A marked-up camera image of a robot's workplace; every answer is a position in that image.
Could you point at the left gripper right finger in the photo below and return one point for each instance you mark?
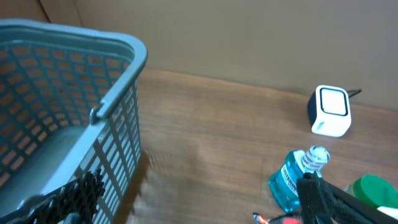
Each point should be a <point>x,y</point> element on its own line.
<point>322,202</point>

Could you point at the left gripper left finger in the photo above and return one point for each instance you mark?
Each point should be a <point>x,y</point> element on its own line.
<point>74,202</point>

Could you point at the black red snack packet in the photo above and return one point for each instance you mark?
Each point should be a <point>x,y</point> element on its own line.
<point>288,218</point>

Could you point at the blue mouthwash bottle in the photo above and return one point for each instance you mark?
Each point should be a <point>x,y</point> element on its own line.
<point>283,183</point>

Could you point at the green lid jar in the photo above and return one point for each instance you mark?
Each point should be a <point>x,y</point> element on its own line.
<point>373,191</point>

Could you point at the white barcode scanner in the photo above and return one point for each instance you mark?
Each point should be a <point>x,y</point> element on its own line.
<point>329,111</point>

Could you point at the grey plastic shopping basket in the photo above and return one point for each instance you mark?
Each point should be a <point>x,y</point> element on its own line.
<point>69,105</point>

